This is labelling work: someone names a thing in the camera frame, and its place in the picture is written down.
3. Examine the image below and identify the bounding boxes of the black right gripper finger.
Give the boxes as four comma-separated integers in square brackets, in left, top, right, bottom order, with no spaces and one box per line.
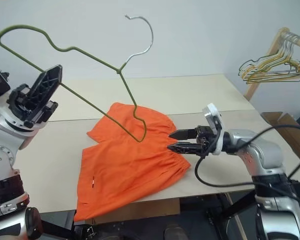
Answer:
[166,141,204,157]
[168,128,199,141]

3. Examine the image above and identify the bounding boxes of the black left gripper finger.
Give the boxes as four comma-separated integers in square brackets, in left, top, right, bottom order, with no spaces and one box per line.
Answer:
[27,64,64,119]

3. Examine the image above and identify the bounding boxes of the black table frame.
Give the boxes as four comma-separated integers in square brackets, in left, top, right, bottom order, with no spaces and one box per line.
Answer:
[38,191,257,240]

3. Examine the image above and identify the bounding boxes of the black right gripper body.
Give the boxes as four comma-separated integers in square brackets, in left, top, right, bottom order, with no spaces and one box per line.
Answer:
[194,125,217,157]

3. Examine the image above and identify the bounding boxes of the brown cardboard box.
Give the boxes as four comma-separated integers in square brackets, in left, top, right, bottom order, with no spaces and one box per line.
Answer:
[260,111,300,162]

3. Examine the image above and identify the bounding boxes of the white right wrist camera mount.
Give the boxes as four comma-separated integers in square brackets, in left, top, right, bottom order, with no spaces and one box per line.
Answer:
[201,102,225,156]

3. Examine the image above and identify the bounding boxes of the cardboard sheet under table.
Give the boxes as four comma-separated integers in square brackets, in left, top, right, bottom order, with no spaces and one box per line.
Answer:
[92,198,181,225]

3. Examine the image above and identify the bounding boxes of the bunch of wire hangers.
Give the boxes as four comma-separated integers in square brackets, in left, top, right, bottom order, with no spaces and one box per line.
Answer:
[241,33,300,83]

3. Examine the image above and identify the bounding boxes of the silver wire hanger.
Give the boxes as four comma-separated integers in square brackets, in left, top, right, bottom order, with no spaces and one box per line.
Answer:
[249,32,300,76]

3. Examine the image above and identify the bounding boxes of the dark green wire hanger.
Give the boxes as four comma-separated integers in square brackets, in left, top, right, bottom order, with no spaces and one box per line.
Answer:
[238,59,300,84]

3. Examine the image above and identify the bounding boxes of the orange shorts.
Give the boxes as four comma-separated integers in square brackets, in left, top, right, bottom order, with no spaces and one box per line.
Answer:
[73,101,192,222]

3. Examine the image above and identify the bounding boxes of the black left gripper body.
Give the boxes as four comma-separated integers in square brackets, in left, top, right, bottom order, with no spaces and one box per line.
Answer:
[6,84,59,129]

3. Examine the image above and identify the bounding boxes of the dark rounded shape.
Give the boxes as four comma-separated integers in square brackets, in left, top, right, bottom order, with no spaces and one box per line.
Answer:
[164,221,183,240]

